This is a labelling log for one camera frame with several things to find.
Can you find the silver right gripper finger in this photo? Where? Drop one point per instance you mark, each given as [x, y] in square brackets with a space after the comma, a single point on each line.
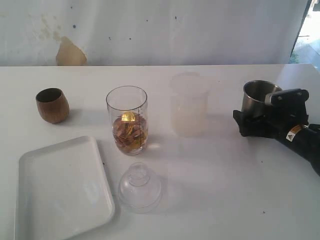
[287, 97]

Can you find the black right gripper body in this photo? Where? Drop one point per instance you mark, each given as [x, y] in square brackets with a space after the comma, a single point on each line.
[284, 119]

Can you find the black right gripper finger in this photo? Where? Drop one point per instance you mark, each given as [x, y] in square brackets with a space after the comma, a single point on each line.
[253, 126]

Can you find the stainless steel cup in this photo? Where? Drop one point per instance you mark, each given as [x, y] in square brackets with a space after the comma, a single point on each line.
[254, 93]

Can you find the brown wooden cup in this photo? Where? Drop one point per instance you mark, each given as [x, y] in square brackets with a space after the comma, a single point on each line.
[52, 105]

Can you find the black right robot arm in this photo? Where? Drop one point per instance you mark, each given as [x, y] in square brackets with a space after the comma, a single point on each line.
[306, 144]

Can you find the clear plastic shaker cup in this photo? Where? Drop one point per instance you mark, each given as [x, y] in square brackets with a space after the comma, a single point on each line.
[127, 108]

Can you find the clear plastic shaker lid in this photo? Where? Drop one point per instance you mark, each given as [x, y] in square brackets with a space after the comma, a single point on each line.
[139, 189]

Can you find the translucent white plastic beaker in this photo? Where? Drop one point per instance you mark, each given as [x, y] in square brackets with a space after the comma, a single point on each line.
[189, 103]

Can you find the white rectangular tray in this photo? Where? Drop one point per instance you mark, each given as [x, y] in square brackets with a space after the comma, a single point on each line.
[62, 191]

